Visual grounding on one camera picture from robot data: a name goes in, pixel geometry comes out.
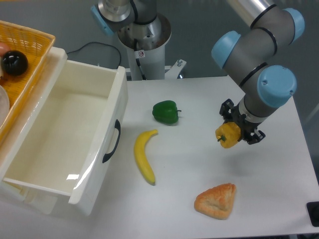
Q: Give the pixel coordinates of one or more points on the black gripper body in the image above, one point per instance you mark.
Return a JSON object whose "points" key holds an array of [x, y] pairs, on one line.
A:
{"points": [[247, 127]]}

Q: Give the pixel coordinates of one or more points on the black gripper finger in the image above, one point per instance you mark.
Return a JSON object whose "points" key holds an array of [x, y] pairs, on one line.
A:
{"points": [[226, 110], [253, 137]]}

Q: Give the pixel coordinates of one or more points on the yellow bell pepper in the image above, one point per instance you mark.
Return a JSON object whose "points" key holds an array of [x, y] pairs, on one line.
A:
{"points": [[228, 134]]}

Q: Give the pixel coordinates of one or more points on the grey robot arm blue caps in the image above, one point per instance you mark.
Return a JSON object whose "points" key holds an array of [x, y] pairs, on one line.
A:
{"points": [[243, 58]]}

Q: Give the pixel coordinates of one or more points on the green bell pepper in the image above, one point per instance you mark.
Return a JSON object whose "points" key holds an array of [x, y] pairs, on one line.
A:
{"points": [[166, 112]]}

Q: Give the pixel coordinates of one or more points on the white open drawer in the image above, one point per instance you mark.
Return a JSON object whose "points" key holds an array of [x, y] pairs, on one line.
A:
{"points": [[61, 156]]}

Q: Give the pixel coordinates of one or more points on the white drawer cabinet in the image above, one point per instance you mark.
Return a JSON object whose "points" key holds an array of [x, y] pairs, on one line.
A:
{"points": [[34, 103]]}

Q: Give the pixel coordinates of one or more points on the triangular puff pastry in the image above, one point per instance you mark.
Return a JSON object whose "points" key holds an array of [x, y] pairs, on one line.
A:
{"points": [[216, 202]]}

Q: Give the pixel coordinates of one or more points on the black object at table edge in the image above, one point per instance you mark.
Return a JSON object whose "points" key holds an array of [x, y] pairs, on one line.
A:
{"points": [[313, 211]]}

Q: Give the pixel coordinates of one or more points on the yellow banana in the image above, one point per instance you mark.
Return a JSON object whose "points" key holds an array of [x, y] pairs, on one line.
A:
{"points": [[141, 158]]}

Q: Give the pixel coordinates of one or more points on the orange woven basket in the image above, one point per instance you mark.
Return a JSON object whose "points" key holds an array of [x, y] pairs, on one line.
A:
{"points": [[35, 45]]}

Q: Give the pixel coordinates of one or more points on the black round fruit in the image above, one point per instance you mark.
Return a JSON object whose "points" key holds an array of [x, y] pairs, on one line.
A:
{"points": [[14, 63]]}

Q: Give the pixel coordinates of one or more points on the white round object in basket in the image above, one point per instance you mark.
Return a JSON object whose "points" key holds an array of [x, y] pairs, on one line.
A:
{"points": [[4, 105]]}

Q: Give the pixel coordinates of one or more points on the pink object in basket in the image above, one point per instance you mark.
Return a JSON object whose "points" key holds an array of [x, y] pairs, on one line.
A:
{"points": [[4, 48]]}

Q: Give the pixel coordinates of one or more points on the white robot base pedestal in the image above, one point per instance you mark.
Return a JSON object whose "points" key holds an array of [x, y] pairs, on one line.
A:
{"points": [[145, 46]]}

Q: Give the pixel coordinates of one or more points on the black drawer handle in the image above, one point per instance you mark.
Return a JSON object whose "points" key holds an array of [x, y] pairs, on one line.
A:
{"points": [[114, 142]]}

